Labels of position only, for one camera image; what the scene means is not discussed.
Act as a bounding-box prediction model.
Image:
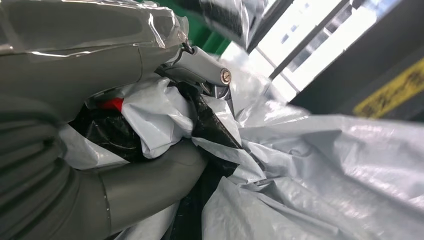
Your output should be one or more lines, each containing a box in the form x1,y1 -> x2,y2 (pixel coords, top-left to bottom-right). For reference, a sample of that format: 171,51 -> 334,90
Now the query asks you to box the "black inbound scanner machine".
289,43 -> 424,122

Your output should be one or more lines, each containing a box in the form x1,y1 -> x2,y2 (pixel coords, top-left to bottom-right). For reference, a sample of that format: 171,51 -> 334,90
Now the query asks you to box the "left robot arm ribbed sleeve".
0,96 -> 110,240

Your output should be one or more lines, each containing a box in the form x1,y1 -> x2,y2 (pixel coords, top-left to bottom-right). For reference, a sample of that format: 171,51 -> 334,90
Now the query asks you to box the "grey package with red print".
178,0 -> 270,51

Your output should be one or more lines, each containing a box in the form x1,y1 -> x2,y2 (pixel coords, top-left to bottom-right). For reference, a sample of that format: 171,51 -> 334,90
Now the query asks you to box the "white-grey plastic package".
59,62 -> 424,240

